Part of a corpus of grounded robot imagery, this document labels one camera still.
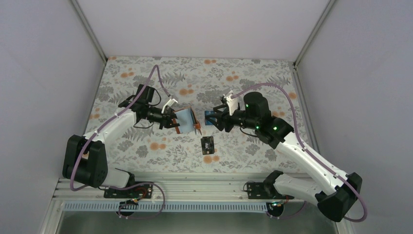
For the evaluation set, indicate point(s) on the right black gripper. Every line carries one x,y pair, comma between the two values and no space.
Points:
222,117

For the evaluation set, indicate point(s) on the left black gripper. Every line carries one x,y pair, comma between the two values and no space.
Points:
168,119

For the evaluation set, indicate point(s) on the dark blue credit card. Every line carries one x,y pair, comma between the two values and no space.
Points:
207,120

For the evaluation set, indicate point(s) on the brown leather card holder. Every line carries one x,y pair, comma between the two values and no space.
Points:
187,121

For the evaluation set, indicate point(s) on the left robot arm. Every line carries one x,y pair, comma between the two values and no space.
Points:
86,156

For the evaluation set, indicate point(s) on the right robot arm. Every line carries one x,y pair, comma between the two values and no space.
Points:
333,190

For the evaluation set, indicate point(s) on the floral patterned table mat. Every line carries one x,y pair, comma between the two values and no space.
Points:
197,83

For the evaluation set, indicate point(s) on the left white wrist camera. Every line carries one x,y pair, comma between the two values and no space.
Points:
172,100

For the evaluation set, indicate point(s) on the aluminium rail frame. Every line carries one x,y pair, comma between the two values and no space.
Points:
220,187

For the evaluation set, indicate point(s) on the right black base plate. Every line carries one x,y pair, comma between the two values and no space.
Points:
258,190

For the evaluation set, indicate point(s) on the blue slotted cable duct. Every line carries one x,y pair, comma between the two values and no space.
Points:
151,206

